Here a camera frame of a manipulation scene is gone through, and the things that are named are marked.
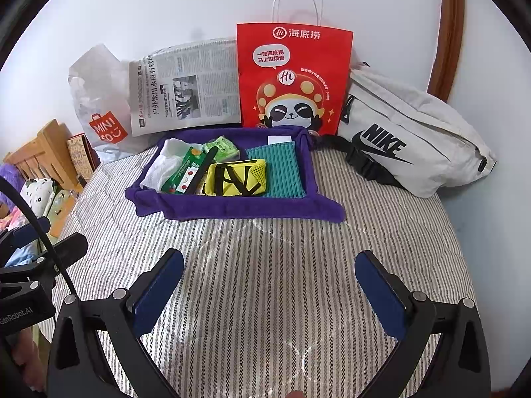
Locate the colourful printed blanket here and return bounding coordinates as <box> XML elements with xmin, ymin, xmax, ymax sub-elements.
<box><xmin>0</xmin><ymin>205</ymin><xmax>46</xmax><ymax>398</ymax></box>

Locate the purple towel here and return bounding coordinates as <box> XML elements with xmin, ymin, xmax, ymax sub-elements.
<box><xmin>125</xmin><ymin>126</ymin><xmax>346</xmax><ymax>221</ymax></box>

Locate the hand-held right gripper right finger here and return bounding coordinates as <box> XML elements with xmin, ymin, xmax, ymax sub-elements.
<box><xmin>354</xmin><ymin>251</ymin><xmax>492</xmax><ymax>398</ymax></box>

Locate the fruit print packet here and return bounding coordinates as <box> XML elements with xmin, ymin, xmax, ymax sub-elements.
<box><xmin>172</xmin><ymin>165</ymin><xmax>206</xmax><ymax>195</ymax></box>

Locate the white waist bag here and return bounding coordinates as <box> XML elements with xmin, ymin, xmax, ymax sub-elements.
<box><xmin>313</xmin><ymin>61</ymin><xmax>497</xmax><ymax>199</ymax></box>

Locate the white cloth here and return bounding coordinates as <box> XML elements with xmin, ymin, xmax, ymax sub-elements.
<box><xmin>140</xmin><ymin>138</ymin><xmax>192</xmax><ymax>190</ymax></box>

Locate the patterned book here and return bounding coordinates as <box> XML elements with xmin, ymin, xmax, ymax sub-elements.
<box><xmin>66</xmin><ymin>133</ymin><xmax>100</xmax><ymax>183</ymax></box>

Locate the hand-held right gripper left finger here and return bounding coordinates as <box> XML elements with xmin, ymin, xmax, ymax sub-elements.
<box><xmin>47</xmin><ymin>249</ymin><xmax>185</xmax><ymax>398</ymax></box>

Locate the teal ribbed cloth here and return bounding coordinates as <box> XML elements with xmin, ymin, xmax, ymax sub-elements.
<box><xmin>245</xmin><ymin>141</ymin><xmax>307</xmax><ymax>198</ymax></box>

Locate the green tissue pack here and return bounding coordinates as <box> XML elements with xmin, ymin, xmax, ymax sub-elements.
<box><xmin>202</xmin><ymin>135</ymin><xmax>240</xmax><ymax>162</ymax></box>

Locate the purple plush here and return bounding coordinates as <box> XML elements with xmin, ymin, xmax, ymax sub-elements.
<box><xmin>0</xmin><ymin>164</ymin><xmax>21</xmax><ymax>212</ymax></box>

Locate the black cable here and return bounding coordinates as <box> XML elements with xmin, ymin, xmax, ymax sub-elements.
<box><xmin>0</xmin><ymin>176</ymin><xmax>79</xmax><ymax>299</ymax></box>

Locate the yellow pouch with black straps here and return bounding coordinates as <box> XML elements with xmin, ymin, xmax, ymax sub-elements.
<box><xmin>183</xmin><ymin>148</ymin><xmax>268</xmax><ymax>198</ymax></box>

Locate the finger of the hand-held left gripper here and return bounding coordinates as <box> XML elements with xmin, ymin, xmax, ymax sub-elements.
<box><xmin>0</xmin><ymin>232</ymin><xmax>90</xmax><ymax>283</ymax></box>
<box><xmin>0</xmin><ymin>217</ymin><xmax>53</xmax><ymax>254</ymax></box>

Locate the newspaper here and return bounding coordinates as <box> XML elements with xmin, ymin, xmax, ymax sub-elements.
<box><xmin>128</xmin><ymin>38</ymin><xmax>242</xmax><ymax>137</ymax></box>

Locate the red paper bag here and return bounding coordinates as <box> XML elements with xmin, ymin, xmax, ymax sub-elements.
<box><xmin>236</xmin><ymin>0</ymin><xmax>354</xmax><ymax>137</ymax></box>

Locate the green snack packet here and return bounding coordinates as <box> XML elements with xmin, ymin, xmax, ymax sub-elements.
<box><xmin>160</xmin><ymin>145</ymin><xmax>208</xmax><ymax>195</ymax></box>

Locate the white plastic shopping bag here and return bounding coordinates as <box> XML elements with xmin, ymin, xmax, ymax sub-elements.
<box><xmin>68</xmin><ymin>43</ymin><xmax>146</xmax><ymax>162</ymax></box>

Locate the wooden headboard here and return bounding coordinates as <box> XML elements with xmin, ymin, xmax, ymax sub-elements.
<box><xmin>2</xmin><ymin>119</ymin><xmax>77</xmax><ymax>183</ymax></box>

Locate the floral print pillow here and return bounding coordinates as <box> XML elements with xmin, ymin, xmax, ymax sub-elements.
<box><xmin>19</xmin><ymin>177</ymin><xmax>56</xmax><ymax>220</ymax></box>

